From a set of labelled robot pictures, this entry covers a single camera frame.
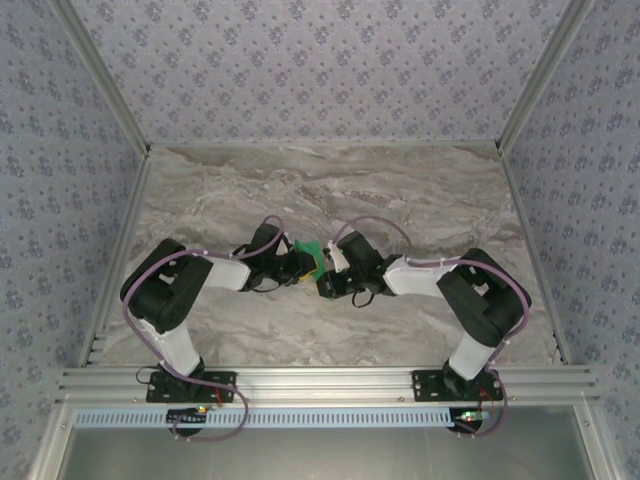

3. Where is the green cloth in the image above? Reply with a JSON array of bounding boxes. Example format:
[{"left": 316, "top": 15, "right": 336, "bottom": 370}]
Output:
[{"left": 291, "top": 238, "right": 336, "bottom": 302}]

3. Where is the aluminium cross beam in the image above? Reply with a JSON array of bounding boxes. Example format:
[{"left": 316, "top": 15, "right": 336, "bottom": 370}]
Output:
[{"left": 55, "top": 365, "right": 601, "bottom": 406}]

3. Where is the left small circuit board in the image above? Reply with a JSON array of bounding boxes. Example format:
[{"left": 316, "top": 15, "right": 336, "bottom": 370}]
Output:
[{"left": 166, "top": 406, "right": 209, "bottom": 427}]

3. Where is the small circuit board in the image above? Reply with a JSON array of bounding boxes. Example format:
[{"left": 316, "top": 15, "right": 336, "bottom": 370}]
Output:
[
  {"left": 166, "top": 406, "right": 209, "bottom": 427},
  {"left": 451, "top": 408, "right": 494, "bottom": 432}
]

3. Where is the right small circuit board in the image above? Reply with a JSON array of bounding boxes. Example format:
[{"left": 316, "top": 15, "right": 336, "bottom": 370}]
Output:
[{"left": 451, "top": 408, "right": 494, "bottom": 432}]

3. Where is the right white camera bracket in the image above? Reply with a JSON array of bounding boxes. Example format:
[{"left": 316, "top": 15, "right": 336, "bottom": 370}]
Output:
[{"left": 324, "top": 241, "right": 347, "bottom": 274}]

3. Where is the left gripper thin black cable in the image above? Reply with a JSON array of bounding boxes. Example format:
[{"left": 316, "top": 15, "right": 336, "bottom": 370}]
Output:
[{"left": 231, "top": 242, "right": 284, "bottom": 296}]

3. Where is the aluminium back rail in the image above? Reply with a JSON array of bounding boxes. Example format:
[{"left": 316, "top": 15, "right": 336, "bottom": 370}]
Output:
[{"left": 147, "top": 140, "right": 502, "bottom": 150}]

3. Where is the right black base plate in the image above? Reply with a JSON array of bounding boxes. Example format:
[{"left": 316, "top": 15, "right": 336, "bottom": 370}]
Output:
[{"left": 410, "top": 369, "right": 502, "bottom": 404}]

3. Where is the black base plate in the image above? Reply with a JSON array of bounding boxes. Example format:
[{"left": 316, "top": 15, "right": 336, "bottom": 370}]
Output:
[
  {"left": 145, "top": 370, "right": 238, "bottom": 404},
  {"left": 410, "top": 369, "right": 502, "bottom": 404}
]

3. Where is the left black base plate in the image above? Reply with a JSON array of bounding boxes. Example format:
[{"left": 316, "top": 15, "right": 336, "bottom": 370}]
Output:
[{"left": 145, "top": 370, "right": 238, "bottom": 404}]

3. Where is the slotted white cable duct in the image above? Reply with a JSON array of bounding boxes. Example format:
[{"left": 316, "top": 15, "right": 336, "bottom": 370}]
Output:
[{"left": 73, "top": 406, "right": 495, "bottom": 430}]

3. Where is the left aluminium side rail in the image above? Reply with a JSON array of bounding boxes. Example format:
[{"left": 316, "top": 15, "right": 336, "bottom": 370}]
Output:
[{"left": 77, "top": 149, "right": 154, "bottom": 369}]

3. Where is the aluminium side rail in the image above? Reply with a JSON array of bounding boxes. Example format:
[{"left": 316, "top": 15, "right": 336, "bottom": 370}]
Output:
[
  {"left": 77, "top": 149, "right": 154, "bottom": 369},
  {"left": 496, "top": 144, "right": 574, "bottom": 367}
]

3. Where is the right aluminium side rail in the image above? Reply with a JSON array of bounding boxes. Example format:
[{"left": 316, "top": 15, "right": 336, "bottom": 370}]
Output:
[{"left": 496, "top": 144, "right": 574, "bottom": 367}]

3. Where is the left aluminium corner post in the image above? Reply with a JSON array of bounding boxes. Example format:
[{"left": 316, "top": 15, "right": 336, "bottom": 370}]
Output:
[{"left": 49, "top": 0, "right": 153, "bottom": 157}]

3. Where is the aluminium corner post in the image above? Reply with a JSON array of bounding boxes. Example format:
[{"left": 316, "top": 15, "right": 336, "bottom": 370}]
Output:
[
  {"left": 494, "top": 0, "right": 599, "bottom": 152},
  {"left": 49, "top": 0, "right": 153, "bottom": 157}
]

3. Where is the right aluminium corner post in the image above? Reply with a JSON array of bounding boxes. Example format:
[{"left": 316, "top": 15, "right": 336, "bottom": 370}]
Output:
[{"left": 494, "top": 0, "right": 599, "bottom": 152}]

